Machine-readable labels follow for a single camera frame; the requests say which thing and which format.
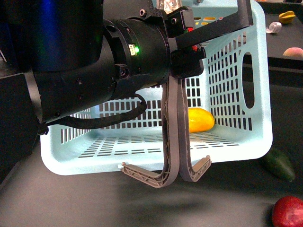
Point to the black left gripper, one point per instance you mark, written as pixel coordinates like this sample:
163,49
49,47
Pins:
169,42

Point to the light blue plastic basket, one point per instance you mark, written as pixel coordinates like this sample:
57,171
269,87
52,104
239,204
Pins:
234,87

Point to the yellow mango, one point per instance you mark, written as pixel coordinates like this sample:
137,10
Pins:
200,120

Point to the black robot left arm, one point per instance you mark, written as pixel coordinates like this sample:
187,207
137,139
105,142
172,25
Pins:
64,56

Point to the white tape roll right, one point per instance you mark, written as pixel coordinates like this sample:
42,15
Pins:
273,28

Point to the yellow starfruit right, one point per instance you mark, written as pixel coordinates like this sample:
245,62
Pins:
287,17

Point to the peach at right edge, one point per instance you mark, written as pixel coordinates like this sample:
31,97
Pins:
294,52

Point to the green avocado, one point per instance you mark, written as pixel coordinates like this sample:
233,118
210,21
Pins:
278,164

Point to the red apple near right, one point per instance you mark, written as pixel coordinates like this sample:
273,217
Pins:
288,212

